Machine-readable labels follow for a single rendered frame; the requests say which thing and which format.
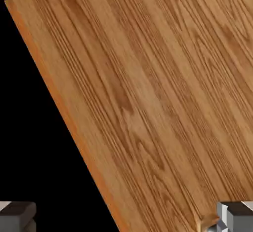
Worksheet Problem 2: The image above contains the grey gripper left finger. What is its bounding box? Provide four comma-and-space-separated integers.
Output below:
0, 201, 38, 232

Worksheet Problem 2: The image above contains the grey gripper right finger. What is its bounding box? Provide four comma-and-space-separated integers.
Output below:
208, 200, 253, 232

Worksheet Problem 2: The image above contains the light wooden cabinet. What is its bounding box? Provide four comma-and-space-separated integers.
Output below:
194, 213, 220, 232

